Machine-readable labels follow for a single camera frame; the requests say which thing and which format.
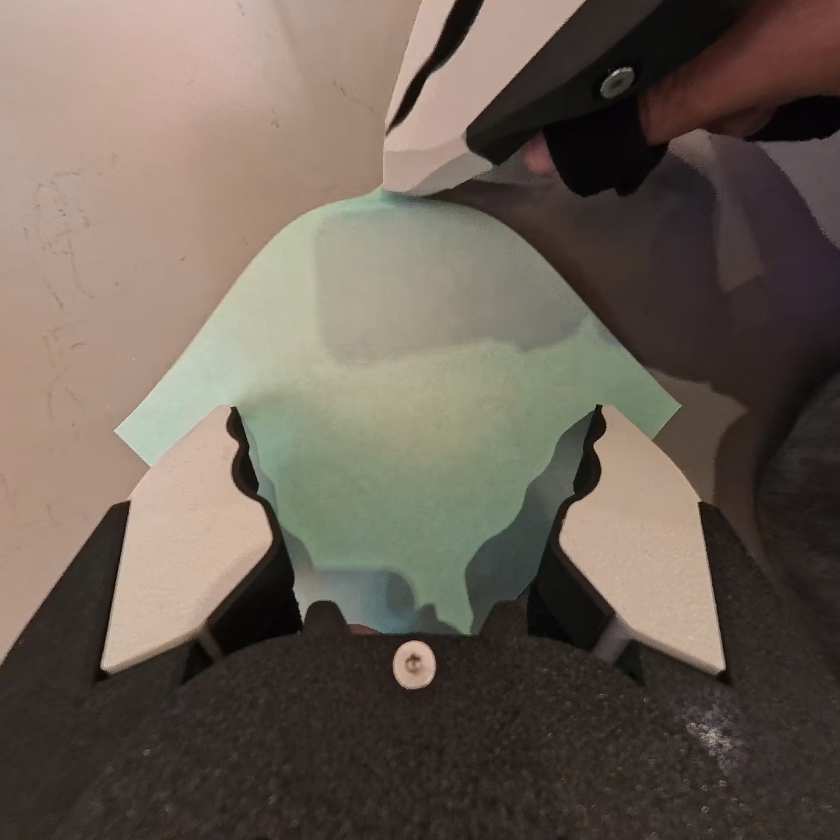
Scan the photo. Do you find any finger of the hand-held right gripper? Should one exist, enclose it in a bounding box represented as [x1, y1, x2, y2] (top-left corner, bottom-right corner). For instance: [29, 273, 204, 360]
[386, 0, 458, 133]
[384, 0, 546, 195]

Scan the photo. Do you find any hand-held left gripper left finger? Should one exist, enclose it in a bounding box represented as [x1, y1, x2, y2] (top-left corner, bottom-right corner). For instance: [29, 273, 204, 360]
[100, 406, 290, 677]

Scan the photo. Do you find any grey fleece jacket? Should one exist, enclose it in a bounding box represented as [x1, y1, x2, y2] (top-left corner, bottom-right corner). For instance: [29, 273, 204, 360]
[755, 367, 840, 631]

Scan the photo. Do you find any person's right hand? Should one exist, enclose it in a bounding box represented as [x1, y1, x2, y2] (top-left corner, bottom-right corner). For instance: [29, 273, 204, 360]
[640, 0, 840, 147]

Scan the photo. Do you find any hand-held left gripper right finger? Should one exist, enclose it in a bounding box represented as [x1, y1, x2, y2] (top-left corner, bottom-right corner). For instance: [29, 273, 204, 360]
[528, 403, 728, 677]

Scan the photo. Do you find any green paper sheet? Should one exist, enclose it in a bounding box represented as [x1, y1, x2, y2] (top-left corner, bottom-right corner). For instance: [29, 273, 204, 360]
[115, 187, 682, 636]

